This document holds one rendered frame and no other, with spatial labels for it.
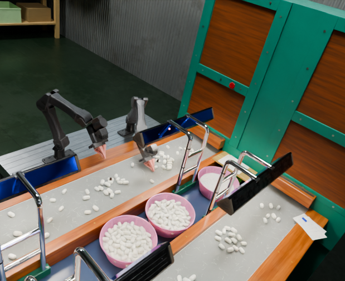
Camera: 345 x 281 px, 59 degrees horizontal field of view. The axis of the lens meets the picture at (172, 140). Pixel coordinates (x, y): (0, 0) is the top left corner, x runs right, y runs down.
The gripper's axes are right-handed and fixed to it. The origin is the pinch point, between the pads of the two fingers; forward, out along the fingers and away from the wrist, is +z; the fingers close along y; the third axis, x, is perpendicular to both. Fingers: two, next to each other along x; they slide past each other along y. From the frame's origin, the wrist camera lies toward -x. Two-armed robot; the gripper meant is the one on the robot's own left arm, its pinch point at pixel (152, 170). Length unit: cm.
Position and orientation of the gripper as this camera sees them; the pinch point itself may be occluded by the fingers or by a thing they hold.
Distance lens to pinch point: 186.3
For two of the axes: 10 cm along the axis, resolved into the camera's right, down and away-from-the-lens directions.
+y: 6.8, -2.8, 6.8
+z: 4.1, 9.1, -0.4
